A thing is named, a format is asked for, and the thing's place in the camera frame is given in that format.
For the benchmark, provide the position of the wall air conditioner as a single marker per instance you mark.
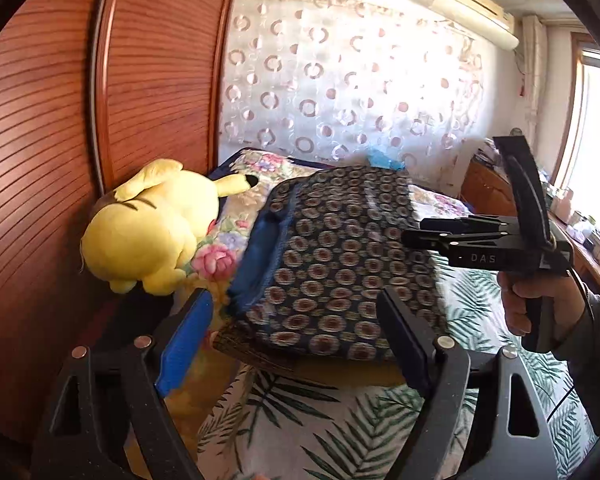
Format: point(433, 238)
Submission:
point(480, 2)
point(480, 22)

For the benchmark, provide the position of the person's right hand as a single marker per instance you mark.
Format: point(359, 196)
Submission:
point(512, 305)

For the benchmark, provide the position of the yellow plush toy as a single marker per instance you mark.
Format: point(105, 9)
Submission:
point(140, 230)

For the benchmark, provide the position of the wooden louvred wardrobe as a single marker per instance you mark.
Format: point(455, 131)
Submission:
point(55, 135)

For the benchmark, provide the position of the window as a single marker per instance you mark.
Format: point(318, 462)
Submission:
point(595, 135)

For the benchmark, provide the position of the box with blue bag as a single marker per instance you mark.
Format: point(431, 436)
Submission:
point(382, 159)

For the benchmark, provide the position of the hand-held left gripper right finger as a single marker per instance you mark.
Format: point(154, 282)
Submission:
point(405, 340)

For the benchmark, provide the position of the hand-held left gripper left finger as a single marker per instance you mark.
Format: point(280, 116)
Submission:
point(185, 345)

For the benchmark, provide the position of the person's right forearm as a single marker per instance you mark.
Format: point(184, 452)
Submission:
point(595, 350)

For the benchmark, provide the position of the wooden cabinet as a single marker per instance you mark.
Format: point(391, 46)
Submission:
point(485, 190)

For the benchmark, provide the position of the sheer curtain with circles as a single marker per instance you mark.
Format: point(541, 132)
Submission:
point(340, 85)

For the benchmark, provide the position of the white window curtain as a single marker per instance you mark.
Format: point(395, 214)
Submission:
point(532, 70)

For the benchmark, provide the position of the white bottle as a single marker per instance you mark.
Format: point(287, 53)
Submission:
point(562, 202)

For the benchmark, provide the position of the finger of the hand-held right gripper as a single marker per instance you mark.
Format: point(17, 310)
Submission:
point(460, 224)
point(430, 242)

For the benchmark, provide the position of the navy patterned garment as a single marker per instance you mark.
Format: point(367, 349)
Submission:
point(340, 270)

